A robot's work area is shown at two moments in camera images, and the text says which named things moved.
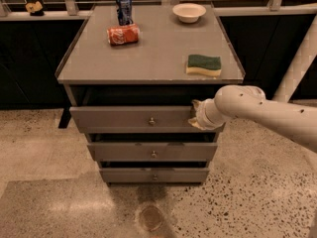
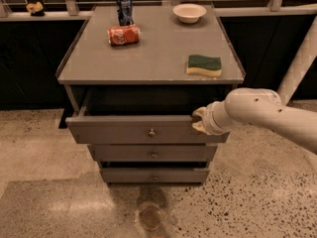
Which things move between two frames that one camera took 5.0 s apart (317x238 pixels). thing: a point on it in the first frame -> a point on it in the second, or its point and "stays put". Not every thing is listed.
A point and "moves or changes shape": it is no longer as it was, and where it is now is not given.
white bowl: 188,12 stays put
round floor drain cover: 151,217 stays put
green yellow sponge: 207,65 stays put
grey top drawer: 137,119 moves or changes shape
